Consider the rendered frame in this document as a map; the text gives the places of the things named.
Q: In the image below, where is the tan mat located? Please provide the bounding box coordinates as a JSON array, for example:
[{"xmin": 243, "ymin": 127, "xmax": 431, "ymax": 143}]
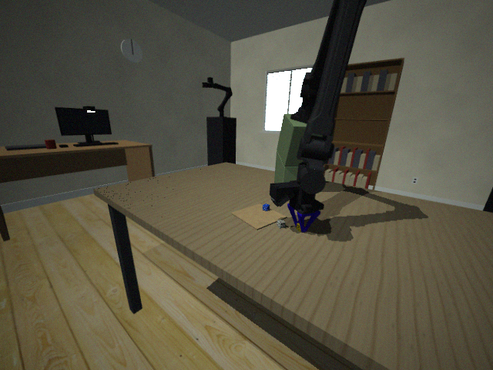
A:
[{"xmin": 231, "ymin": 203, "xmax": 287, "ymax": 230}]

